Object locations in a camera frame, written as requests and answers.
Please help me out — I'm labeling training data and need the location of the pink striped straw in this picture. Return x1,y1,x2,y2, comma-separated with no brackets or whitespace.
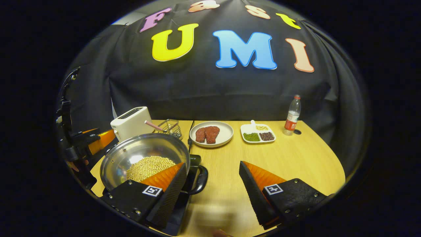
145,120,164,131

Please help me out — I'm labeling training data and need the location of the pile of yellow soybeans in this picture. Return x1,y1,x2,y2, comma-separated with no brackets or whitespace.
127,156,176,182

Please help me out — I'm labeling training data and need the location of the white toaster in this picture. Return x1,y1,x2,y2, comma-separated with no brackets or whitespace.
110,106,155,143

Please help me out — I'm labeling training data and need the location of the black backdrop cloth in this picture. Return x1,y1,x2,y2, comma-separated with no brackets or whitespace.
61,0,367,175

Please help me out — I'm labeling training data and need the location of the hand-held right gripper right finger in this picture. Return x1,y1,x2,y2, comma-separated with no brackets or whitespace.
239,161,329,230

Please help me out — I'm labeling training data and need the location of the white round plate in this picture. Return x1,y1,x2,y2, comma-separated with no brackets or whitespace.
189,121,234,148

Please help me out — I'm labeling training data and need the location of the stainless steel pot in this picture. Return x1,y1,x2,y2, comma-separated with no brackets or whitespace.
100,133,209,195

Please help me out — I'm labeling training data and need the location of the wire mesh basket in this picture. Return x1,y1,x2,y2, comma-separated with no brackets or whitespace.
153,119,182,139

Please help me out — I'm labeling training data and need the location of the white divided bean dish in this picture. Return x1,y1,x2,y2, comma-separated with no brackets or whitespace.
240,120,276,144

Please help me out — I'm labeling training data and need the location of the black power cable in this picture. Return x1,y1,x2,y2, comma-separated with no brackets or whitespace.
187,121,195,155

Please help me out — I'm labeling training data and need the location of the black induction cooktop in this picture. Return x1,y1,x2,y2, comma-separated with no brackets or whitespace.
90,154,202,237

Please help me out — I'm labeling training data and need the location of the plastic bottle with red label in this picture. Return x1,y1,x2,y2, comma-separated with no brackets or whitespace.
283,95,301,136

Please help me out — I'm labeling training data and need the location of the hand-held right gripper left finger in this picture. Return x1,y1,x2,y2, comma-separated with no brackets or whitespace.
100,162,188,230

